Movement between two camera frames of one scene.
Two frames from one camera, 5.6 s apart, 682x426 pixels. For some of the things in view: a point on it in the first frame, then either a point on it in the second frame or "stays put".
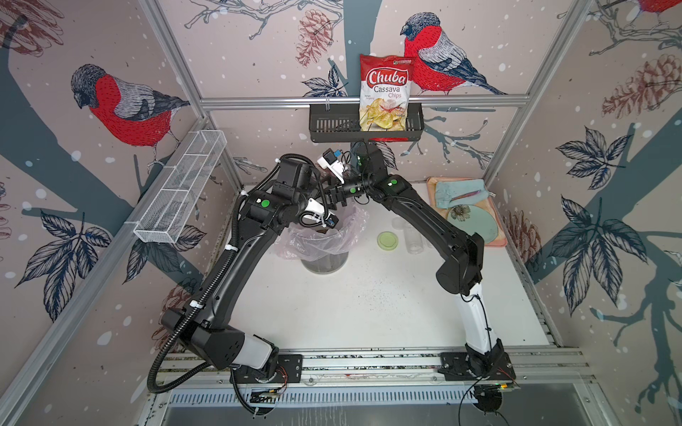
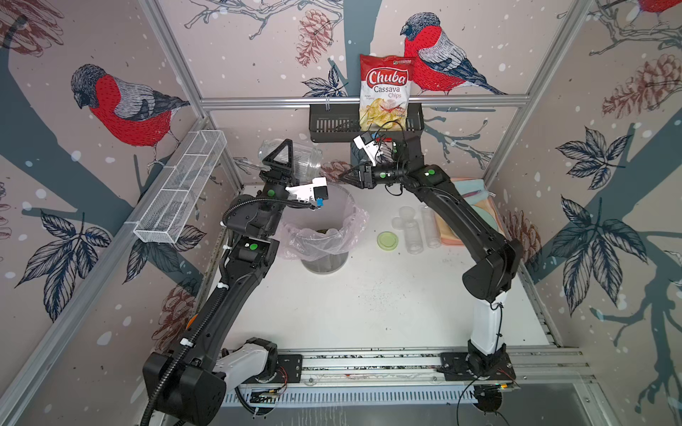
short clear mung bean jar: (414, 240) stays put
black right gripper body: (348, 189) to (382, 175)
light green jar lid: (387, 240) stays put
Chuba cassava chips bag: (384, 93) stays put
